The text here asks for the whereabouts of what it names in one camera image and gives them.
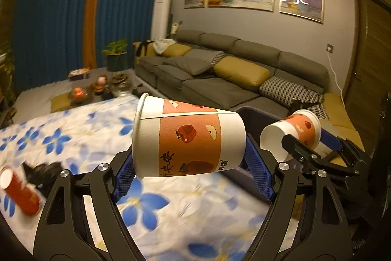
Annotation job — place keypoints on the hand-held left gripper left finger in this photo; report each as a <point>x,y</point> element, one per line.
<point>125,178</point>

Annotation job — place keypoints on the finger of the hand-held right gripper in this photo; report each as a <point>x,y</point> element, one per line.
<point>320,164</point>
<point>331,143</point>

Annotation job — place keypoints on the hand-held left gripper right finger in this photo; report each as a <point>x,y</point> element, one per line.
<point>258,169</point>

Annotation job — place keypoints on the white apple-print paper cup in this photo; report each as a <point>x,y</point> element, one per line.
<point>293,126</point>
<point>189,138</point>

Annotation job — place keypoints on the large patterned cushion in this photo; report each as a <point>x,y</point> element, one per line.
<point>288,91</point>

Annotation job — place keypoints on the blue floral blanket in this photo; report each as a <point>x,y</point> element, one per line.
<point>76,126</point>

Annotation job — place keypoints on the black plastic bag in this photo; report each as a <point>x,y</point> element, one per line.
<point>42,172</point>

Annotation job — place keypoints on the grey sofa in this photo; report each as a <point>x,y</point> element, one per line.
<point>213,88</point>

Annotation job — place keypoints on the brown tea set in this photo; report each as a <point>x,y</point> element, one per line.
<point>120,83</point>

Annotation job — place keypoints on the large yellow cushion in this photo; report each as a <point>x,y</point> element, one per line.
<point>243,74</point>

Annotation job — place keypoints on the small pig toy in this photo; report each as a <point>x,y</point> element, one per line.
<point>100,85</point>

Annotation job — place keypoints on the plate of orange fruit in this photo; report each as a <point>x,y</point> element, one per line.
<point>78,93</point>

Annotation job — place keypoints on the yellow floor mat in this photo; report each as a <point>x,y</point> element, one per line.
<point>62,102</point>

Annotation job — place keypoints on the brown wooden door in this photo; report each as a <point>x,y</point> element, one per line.
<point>369,50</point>

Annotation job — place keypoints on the red paper cup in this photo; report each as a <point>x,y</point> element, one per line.
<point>21,195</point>

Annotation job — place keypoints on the flat printed box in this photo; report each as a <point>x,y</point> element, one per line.
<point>78,74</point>

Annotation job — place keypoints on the small patterned cushion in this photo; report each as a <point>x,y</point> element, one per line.
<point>215,57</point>

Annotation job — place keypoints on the grey cushion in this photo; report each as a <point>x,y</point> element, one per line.
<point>189,65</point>

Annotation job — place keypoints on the potted plant in green pot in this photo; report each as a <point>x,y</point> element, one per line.
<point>115,53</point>

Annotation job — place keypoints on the black clothing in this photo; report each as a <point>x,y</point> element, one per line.
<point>143,48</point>

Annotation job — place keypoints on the white cloth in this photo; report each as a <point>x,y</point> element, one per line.
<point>162,45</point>

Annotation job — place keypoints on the small yellow cushion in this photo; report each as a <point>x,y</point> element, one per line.
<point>178,50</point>

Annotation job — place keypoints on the blue curtain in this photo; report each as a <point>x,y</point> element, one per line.
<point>45,28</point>
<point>131,13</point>

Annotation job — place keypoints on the orange curtain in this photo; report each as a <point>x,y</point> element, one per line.
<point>91,16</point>

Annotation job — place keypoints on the white standing air conditioner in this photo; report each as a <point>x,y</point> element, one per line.
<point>160,16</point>

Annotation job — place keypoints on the wall socket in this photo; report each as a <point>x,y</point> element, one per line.
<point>330,48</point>

